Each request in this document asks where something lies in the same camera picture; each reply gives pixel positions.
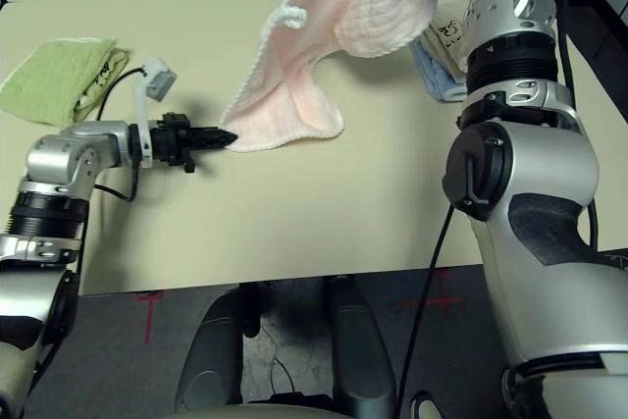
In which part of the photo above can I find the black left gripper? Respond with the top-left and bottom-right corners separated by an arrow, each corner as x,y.
148,112 -> 240,175

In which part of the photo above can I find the pink terry towel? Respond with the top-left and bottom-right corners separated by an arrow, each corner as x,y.
219,0 -> 439,154

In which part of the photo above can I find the green folded towel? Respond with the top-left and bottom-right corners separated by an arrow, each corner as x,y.
0,36 -> 131,127

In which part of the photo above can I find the light blue folded towel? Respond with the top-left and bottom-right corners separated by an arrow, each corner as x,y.
410,40 -> 467,104

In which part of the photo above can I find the beige folded towel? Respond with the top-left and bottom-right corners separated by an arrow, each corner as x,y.
422,16 -> 472,75

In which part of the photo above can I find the grey left robot leg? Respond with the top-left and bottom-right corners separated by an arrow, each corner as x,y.
174,286 -> 261,413

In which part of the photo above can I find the grey robot leg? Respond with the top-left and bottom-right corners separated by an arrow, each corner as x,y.
174,286 -> 261,413
327,274 -> 396,419

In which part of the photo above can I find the grey right robot leg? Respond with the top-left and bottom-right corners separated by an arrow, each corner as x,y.
327,274 -> 396,419

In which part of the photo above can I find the beige robot torso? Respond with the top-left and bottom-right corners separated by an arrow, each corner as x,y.
161,401 -> 384,419

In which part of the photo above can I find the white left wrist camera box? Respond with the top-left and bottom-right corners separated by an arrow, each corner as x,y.
130,58 -> 179,168

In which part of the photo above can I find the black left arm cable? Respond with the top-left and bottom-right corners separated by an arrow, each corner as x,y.
92,67 -> 148,204

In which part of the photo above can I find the thin black floor cable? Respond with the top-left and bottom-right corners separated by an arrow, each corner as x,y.
271,357 -> 296,396

